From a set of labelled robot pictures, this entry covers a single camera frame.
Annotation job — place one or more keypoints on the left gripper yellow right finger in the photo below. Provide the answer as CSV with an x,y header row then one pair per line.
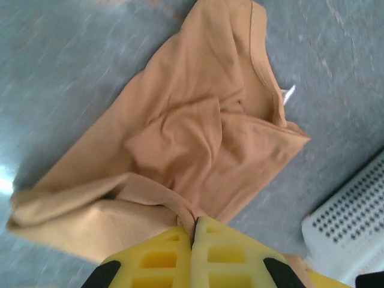
x,y
228,258

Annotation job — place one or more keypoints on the white perforated plastic basket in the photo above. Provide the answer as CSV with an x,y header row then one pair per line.
x,y
345,228

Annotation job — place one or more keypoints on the orange printed t-shirt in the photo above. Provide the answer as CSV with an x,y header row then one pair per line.
x,y
192,135

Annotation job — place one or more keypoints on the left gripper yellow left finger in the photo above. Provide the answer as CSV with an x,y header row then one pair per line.
x,y
156,264

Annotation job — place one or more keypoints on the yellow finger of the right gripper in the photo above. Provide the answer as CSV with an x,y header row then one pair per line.
x,y
328,282

